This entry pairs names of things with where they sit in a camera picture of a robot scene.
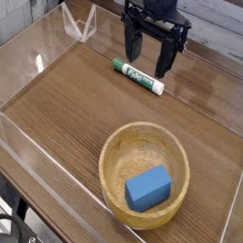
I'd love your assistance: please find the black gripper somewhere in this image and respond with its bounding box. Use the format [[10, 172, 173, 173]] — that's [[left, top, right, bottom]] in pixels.
[[122, 0, 192, 78]]

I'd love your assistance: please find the blue rectangular block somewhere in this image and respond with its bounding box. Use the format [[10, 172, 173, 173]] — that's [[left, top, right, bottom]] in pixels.
[[124, 164, 172, 212]]

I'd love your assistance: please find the brown wooden bowl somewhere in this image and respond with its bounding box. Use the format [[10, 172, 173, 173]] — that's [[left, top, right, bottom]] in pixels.
[[98, 121, 190, 231]]

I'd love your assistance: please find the green white Expo marker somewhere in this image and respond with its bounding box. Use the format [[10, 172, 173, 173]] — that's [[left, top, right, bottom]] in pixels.
[[112, 57, 164, 95]]

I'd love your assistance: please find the clear acrylic corner bracket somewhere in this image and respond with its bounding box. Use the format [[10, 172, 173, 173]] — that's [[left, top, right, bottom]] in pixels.
[[61, 2, 97, 43]]

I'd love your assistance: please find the black equipment with cable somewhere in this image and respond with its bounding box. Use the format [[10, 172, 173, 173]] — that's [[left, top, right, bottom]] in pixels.
[[0, 213, 43, 243]]

